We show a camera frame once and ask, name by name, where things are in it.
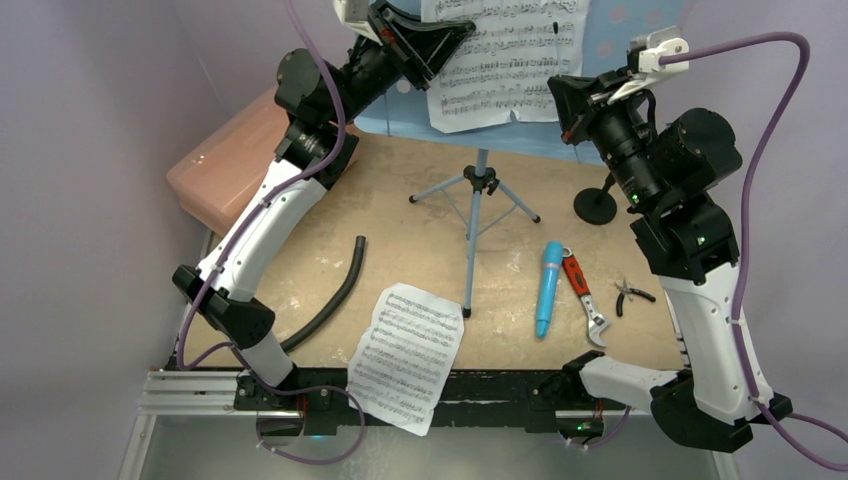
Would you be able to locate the black microphone desk stand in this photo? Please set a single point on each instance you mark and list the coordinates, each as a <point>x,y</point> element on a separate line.
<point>596,206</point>

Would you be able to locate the sheet music bottom page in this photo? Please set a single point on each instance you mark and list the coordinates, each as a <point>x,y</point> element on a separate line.
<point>403,360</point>

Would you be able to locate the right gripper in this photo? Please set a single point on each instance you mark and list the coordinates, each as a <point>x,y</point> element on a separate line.
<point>592,107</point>

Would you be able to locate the sheet music top page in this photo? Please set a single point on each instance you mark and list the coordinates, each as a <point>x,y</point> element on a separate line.
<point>499,74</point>

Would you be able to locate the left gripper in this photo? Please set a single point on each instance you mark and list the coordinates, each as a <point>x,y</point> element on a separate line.
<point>418,51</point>

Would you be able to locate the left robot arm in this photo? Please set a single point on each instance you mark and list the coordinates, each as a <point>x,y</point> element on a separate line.
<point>320,101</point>

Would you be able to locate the red adjustable wrench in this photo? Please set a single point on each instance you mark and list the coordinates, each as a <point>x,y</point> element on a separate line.
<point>597,323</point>

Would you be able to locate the aluminium mounting rail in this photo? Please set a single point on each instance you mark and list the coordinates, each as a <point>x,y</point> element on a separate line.
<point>468,396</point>

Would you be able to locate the blue toy microphone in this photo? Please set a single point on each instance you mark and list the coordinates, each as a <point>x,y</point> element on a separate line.
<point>552,258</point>

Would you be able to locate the small black pliers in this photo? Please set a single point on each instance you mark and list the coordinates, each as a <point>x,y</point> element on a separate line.
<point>627,292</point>

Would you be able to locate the sheet music page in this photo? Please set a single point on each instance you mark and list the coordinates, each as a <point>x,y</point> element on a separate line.
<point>499,74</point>
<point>403,360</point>

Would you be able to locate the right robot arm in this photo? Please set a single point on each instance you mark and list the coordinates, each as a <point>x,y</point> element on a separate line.
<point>688,240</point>

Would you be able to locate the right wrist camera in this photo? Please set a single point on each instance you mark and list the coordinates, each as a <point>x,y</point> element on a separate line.
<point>648,71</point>

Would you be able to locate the pink plastic storage box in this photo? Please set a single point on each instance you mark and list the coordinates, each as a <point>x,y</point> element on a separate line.
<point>218,178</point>

